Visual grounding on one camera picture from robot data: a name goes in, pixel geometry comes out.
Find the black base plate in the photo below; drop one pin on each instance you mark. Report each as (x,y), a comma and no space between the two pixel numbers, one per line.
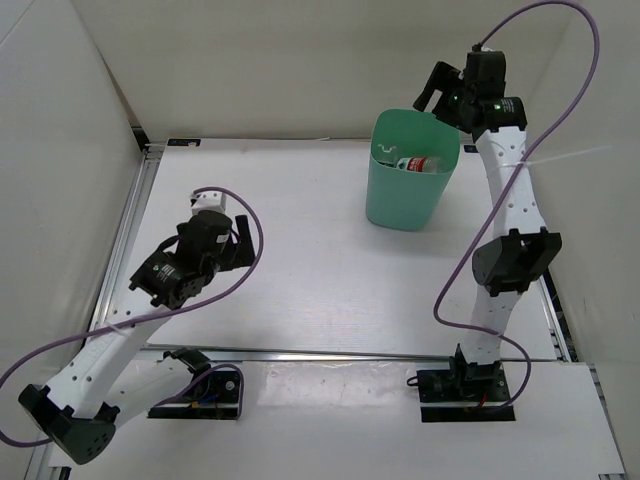
(442,402)
(217,394)

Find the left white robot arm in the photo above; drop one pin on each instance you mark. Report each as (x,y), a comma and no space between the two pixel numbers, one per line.
(81,408)

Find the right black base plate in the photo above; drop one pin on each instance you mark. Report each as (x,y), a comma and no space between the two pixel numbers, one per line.
(442,402)

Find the green plastic bin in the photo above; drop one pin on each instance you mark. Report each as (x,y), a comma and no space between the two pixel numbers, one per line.
(405,200)

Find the black label water bottle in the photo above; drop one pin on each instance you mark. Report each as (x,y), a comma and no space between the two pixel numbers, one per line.
(386,155)

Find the red label water bottle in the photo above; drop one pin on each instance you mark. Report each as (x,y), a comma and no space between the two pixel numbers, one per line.
(428,164)

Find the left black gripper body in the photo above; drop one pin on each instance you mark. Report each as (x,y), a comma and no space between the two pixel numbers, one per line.
(222,261)

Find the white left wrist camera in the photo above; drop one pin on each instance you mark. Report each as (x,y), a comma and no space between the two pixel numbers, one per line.
(208,201)

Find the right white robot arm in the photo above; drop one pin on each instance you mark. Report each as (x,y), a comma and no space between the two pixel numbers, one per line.
(521,247)

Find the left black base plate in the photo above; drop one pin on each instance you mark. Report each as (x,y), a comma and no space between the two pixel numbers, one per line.
(217,394)

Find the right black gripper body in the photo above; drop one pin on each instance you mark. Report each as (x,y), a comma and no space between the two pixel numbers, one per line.
(452,111)

